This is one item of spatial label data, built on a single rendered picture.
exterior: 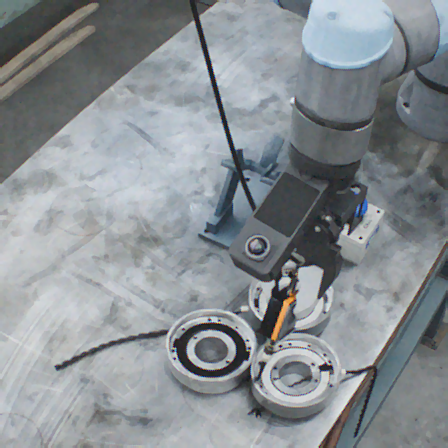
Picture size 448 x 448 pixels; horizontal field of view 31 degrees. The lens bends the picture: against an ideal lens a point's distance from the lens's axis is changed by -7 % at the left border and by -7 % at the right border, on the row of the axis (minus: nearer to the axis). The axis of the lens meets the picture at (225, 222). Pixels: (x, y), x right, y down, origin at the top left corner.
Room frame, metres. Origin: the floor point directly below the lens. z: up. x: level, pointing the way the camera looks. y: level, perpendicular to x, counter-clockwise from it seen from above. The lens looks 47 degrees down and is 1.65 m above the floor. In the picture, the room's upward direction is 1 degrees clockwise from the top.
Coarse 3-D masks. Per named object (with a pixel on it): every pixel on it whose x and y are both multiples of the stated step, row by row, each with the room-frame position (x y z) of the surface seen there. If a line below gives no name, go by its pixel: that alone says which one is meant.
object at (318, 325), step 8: (288, 264) 0.68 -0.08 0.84; (288, 272) 0.68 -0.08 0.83; (256, 280) 0.66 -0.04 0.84; (256, 288) 0.65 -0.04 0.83; (280, 288) 0.65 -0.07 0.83; (296, 288) 0.65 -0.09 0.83; (248, 296) 0.63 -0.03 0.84; (256, 296) 0.64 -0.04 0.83; (328, 296) 0.64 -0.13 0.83; (248, 304) 0.62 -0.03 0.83; (328, 304) 0.63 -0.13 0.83; (248, 312) 0.62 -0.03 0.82; (256, 312) 0.61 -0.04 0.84; (328, 312) 0.61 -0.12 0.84; (256, 320) 0.60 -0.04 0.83; (320, 320) 0.59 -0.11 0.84; (328, 320) 0.61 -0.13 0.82; (296, 328) 0.58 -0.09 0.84; (304, 328) 0.58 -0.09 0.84; (312, 328) 0.59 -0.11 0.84; (320, 328) 0.59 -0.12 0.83
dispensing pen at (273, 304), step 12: (300, 264) 0.57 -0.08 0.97; (288, 276) 0.56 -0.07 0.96; (288, 288) 0.56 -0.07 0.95; (276, 300) 0.54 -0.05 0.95; (264, 312) 0.54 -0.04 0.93; (276, 312) 0.53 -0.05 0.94; (264, 324) 0.53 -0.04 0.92; (264, 336) 0.52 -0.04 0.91; (264, 348) 0.53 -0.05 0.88; (264, 360) 0.52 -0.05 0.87
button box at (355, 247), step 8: (368, 208) 0.77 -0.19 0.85; (376, 208) 0.78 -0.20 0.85; (360, 216) 0.76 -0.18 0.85; (368, 216) 0.76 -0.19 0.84; (376, 216) 0.76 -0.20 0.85; (360, 224) 0.75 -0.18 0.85; (368, 224) 0.75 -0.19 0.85; (376, 224) 0.75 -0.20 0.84; (344, 232) 0.73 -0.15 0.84; (352, 232) 0.73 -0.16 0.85; (360, 232) 0.73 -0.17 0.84; (368, 232) 0.73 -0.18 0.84; (376, 232) 0.75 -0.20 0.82; (344, 240) 0.73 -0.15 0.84; (352, 240) 0.72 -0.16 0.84; (360, 240) 0.72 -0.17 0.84; (368, 240) 0.73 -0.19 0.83; (344, 248) 0.72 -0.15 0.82; (352, 248) 0.72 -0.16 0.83; (360, 248) 0.71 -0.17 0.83; (368, 248) 0.74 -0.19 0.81; (344, 256) 0.72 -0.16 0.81; (352, 256) 0.72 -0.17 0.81; (360, 256) 0.71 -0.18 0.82
